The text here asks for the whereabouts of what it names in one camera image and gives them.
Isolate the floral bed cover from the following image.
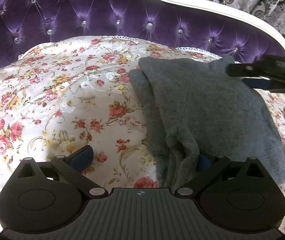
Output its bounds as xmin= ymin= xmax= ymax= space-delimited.
xmin=0 ymin=35 xmax=285 ymax=235

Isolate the purple tufted headboard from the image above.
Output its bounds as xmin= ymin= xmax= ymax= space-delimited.
xmin=0 ymin=0 xmax=285 ymax=68

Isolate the grey argyle sweater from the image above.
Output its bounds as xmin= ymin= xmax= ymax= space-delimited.
xmin=129 ymin=56 xmax=285 ymax=190

